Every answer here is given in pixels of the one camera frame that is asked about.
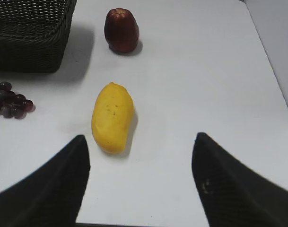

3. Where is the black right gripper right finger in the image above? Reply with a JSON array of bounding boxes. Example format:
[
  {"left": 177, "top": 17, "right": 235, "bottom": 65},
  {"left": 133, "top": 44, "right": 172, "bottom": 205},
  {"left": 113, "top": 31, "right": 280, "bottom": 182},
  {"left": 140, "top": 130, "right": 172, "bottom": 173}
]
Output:
[{"left": 192, "top": 132, "right": 288, "bottom": 227}]

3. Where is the black wicker basket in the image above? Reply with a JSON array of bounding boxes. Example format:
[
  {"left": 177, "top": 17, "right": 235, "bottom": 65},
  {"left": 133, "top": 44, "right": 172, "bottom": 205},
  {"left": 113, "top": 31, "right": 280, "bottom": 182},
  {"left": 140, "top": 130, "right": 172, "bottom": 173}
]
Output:
[{"left": 0, "top": 0, "right": 77, "bottom": 73}]

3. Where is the purple grape bunch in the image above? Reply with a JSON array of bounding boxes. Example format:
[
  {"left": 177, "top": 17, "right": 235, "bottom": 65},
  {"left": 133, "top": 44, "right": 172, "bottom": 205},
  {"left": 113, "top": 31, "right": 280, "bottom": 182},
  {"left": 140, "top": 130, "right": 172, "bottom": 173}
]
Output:
[{"left": 0, "top": 81, "right": 35, "bottom": 120}]

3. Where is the yellow mango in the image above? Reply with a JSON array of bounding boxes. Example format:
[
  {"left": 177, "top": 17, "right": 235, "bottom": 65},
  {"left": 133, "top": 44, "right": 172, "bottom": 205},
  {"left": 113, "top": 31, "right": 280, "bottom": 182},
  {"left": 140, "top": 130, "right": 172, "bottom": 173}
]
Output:
[{"left": 91, "top": 82, "right": 134, "bottom": 154}]

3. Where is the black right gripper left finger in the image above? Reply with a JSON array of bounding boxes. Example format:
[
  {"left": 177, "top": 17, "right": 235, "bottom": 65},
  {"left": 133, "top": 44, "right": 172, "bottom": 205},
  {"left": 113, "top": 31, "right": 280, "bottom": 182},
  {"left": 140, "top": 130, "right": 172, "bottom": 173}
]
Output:
[{"left": 0, "top": 135, "right": 90, "bottom": 227}]

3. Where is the dark red wax apple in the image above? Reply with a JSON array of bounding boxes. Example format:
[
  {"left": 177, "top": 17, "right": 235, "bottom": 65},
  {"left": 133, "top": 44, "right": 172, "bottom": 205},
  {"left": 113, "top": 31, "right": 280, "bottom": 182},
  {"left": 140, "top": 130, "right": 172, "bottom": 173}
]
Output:
[{"left": 104, "top": 8, "right": 140, "bottom": 53}]

